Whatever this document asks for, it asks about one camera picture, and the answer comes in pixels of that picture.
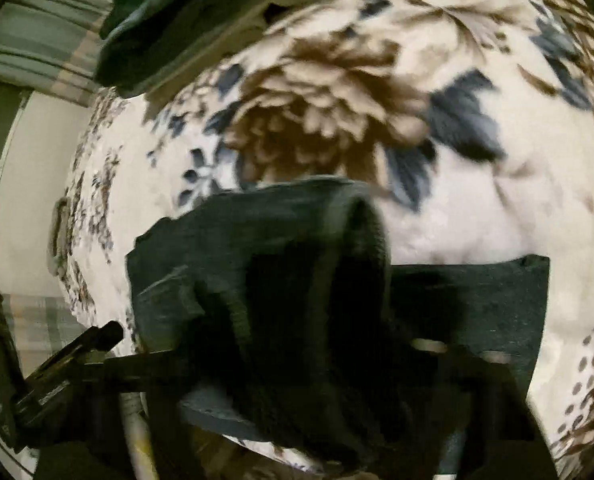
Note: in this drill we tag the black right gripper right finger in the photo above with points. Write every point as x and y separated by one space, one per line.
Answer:
445 405

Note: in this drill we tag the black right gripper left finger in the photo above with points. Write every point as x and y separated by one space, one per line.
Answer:
69 408

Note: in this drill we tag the dark blue denim jeans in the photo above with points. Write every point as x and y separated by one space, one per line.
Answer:
274 296

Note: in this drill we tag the floral bed blanket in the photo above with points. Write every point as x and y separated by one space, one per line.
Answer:
472 119

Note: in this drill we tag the green striped curtain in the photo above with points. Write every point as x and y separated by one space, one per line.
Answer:
52 46

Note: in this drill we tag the dark green folded blanket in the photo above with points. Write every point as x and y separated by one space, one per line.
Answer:
147 43

